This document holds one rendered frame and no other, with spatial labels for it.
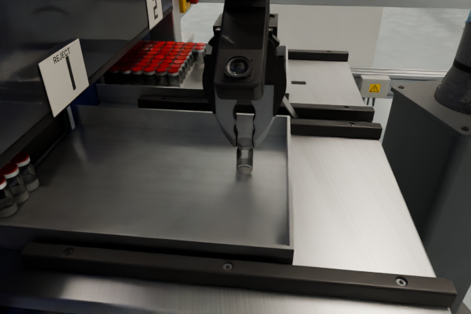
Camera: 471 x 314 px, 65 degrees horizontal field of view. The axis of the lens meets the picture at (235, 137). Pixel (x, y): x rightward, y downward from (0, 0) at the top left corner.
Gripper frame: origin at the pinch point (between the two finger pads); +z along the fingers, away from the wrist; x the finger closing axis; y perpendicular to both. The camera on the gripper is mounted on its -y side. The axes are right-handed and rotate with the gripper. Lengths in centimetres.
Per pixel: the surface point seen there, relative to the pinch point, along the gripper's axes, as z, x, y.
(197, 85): 5.0, 11.9, 27.9
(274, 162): 5.3, -3.8, 3.1
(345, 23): 33, -42, 182
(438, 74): 40, -75, 126
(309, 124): 3.6, -8.9, 11.2
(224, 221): 5.2, 1.5, -8.9
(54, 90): -8.6, 19.8, -5.2
